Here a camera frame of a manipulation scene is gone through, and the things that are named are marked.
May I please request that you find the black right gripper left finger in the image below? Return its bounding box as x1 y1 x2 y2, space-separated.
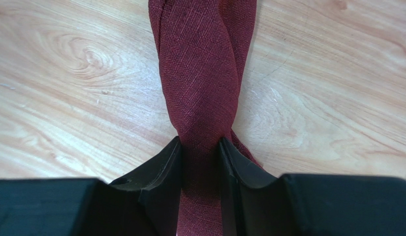
110 137 182 236

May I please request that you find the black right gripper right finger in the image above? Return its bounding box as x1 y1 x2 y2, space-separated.
219 138 298 236

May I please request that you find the dark red cloth napkin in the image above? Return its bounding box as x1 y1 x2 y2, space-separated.
148 0 257 236

